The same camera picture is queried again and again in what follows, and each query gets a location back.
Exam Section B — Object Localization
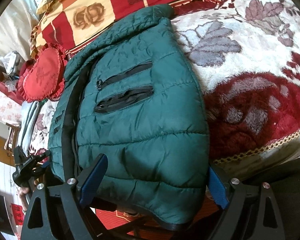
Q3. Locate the green puffer jacket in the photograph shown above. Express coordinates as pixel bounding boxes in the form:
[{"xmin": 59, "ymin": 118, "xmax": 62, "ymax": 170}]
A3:
[{"xmin": 48, "ymin": 4, "xmax": 210, "ymax": 230}]

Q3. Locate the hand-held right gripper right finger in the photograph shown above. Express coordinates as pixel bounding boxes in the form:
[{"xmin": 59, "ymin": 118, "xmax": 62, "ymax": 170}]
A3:
[{"xmin": 208, "ymin": 166, "xmax": 283, "ymax": 240}]

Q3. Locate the wooden chair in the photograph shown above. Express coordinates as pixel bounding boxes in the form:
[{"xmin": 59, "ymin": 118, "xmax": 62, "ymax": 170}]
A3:
[{"xmin": 4, "ymin": 124, "xmax": 21, "ymax": 158}]

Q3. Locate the red heart-shaped frilled pillow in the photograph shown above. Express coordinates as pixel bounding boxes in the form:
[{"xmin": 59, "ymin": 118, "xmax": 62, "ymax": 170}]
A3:
[{"xmin": 17, "ymin": 43, "xmax": 66, "ymax": 103}]

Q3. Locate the light blue cloth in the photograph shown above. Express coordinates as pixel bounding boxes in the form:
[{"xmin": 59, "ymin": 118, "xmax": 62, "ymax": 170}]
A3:
[{"xmin": 17, "ymin": 101, "xmax": 40, "ymax": 153}]

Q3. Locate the floral plush blanket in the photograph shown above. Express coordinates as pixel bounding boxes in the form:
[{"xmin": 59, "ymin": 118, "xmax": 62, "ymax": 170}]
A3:
[{"xmin": 27, "ymin": 0, "xmax": 300, "ymax": 175}]

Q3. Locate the white bedsheet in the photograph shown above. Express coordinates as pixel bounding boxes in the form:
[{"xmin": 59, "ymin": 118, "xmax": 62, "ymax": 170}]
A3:
[{"xmin": 0, "ymin": 0, "xmax": 40, "ymax": 59}]

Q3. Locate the person's left hand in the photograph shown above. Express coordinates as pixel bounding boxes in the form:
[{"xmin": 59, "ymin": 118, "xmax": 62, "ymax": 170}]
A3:
[{"xmin": 18, "ymin": 177, "xmax": 38, "ymax": 205}]

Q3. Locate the clear plastic bag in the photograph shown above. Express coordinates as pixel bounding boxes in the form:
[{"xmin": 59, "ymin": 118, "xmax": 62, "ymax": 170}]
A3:
[{"xmin": 0, "ymin": 51, "xmax": 21, "ymax": 75}]

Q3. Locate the pink floral cloth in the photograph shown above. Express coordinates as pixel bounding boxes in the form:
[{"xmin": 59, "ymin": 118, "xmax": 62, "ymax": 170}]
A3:
[{"xmin": 0, "ymin": 90, "xmax": 23, "ymax": 127}]

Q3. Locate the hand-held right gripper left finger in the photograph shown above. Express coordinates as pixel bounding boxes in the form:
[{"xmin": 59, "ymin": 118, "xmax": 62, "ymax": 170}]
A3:
[{"xmin": 21, "ymin": 153, "xmax": 108, "ymax": 240}]

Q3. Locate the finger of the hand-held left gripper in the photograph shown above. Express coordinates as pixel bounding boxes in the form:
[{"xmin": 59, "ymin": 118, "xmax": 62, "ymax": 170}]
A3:
[
  {"xmin": 31, "ymin": 151, "xmax": 51, "ymax": 163},
  {"xmin": 36, "ymin": 162, "xmax": 50, "ymax": 178}
]

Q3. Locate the red floor mat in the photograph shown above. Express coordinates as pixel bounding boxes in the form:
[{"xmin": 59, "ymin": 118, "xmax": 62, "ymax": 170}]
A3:
[{"xmin": 95, "ymin": 197, "xmax": 215, "ymax": 232}]

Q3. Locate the red yellow checkered quilt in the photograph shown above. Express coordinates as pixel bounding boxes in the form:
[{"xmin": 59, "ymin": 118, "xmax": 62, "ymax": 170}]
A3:
[{"xmin": 30, "ymin": 0, "xmax": 230, "ymax": 55}]

